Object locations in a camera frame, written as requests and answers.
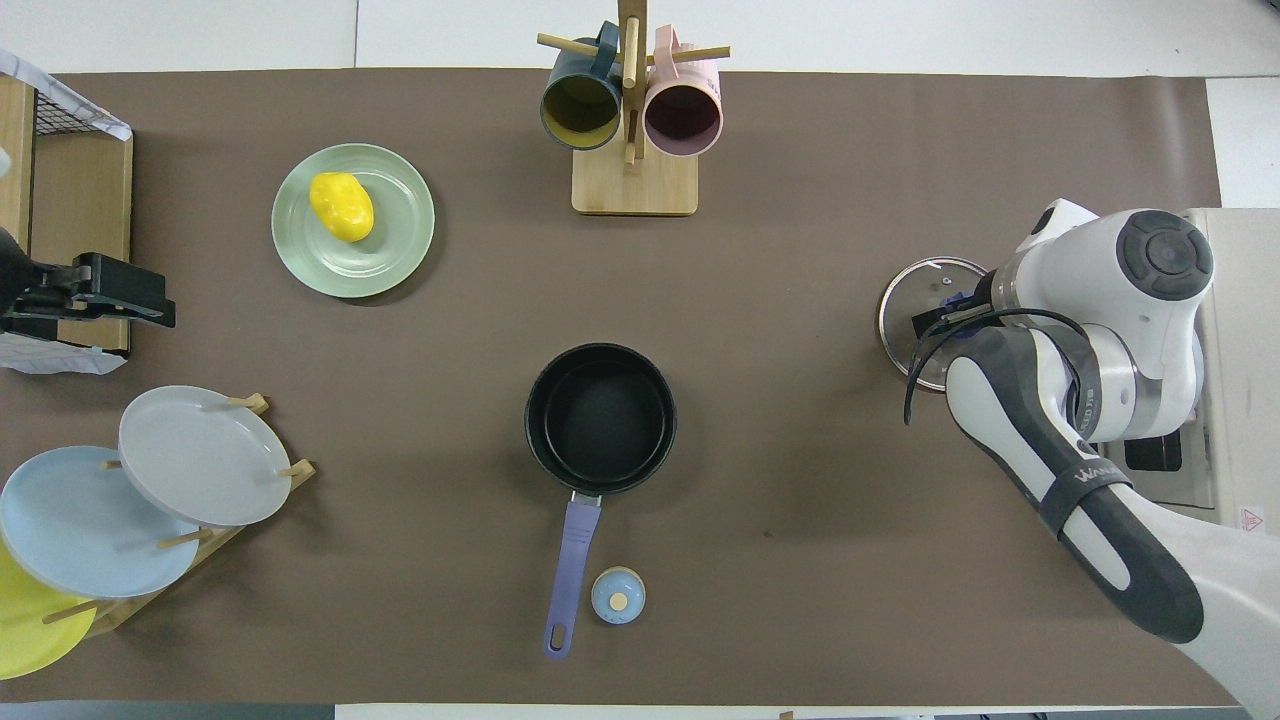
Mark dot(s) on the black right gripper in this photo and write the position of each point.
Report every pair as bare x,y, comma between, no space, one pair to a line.
935,320

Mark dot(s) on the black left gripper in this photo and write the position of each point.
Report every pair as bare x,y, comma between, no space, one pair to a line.
110,280

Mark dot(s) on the glass lid with blue knob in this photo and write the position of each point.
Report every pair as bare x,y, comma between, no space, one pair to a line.
905,310

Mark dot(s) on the yellow potato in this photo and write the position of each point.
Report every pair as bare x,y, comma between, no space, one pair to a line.
342,207

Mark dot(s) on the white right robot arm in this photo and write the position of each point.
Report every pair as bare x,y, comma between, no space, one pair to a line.
1100,300

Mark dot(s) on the grey plate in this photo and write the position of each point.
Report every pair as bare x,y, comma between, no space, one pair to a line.
200,455

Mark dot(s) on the light blue plate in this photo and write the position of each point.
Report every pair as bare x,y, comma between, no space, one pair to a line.
80,530

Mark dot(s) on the pale green plate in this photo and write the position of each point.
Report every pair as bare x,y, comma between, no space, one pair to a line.
390,240

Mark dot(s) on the wooden plate rack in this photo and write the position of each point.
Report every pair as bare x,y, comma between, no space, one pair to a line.
120,605

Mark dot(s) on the yellow plate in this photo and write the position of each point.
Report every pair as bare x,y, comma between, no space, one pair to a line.
25,630

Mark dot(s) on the white crumpled plastic bag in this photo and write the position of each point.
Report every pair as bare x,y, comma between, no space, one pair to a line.
60,95
50,358

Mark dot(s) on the wooden shelf box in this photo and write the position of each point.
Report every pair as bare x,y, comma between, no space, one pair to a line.
80,200

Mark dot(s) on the brown table mat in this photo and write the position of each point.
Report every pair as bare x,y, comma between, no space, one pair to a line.
760,500

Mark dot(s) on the cream toaster oven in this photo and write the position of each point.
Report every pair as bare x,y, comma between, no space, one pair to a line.
1245,300

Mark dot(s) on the pink ribbed mug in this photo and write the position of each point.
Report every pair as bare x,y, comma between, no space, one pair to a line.
683,120

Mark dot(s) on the wooden mug tree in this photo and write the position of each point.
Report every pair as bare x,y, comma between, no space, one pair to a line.
635,185

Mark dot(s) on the dark teal mug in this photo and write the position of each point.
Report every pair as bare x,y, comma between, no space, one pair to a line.
580,105

